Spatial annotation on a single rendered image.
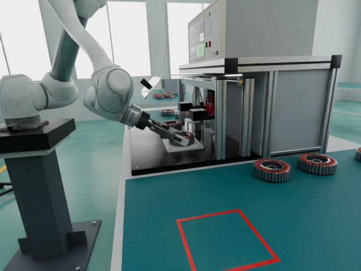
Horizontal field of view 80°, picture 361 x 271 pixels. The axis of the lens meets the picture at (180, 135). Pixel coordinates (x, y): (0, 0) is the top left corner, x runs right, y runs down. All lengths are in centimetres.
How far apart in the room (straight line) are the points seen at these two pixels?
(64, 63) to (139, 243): 105
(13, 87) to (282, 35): 123
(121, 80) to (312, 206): 61
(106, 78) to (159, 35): 508
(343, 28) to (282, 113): 747
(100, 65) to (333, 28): 762
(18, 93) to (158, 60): 456
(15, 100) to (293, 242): 128
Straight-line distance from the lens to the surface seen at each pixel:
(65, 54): 132
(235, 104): 100
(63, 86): 140
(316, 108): 96
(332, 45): 806
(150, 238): 51
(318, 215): 62
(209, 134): 95
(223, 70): 73
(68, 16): 101
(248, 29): 90
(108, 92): 68
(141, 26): 570
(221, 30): 85
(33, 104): 137
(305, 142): 97
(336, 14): 813
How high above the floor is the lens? 108
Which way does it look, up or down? 17 degrees down
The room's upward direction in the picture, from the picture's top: 2 degrees counter-clockwise
